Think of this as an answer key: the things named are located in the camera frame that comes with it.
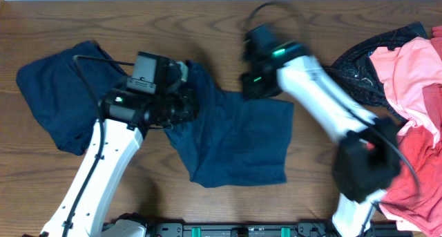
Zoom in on black patterned garment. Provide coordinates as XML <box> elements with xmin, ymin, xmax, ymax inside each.
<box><xmin>324</xmin><ymin>22</ymin><xmax>427</xmax><ymax>123</ymax></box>

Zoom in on folded navy shorts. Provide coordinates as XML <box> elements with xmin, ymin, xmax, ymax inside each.
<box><xmin>16</xmin><ymin>41</ymin><xmax>111</xmax><ymax>155</ymax></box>

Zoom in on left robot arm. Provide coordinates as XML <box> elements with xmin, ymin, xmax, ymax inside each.
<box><xmin>40</xmin><ymin>88</ymin><xmax>198</xmax><ymax>237</ymax></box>

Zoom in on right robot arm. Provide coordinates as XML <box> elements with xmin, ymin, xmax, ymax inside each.
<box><xmin>242</xmin><ymin>40</ymin><xmax>401</xmax><ymax>236</ymax></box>

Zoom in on red coral garment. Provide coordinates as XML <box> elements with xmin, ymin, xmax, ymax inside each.
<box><xmin>376</xmin><ymin>84</ymin><xmax>442</xmax><ymax>237</ymax></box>

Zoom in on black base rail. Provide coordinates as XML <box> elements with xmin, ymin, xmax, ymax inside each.
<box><xmin>103</xmin><ymin>212</ymin><xmax>415</xmax><ymax>237</ymax></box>

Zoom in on navy shorts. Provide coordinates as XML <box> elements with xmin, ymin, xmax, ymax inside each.
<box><xmin>165</xmin><ymin>61</ymin><xmax>294</xmax><ymax>188</ymax></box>
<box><xmin>16</xmin><ymin>41</ymin><xmax>111</xmax><ymax>155</ymax></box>

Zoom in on light pink garment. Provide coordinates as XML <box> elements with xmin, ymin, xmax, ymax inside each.
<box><xmin>369</xmin><ymin>37</ymin><xmax>441</xmax><ymax>143</ymax></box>

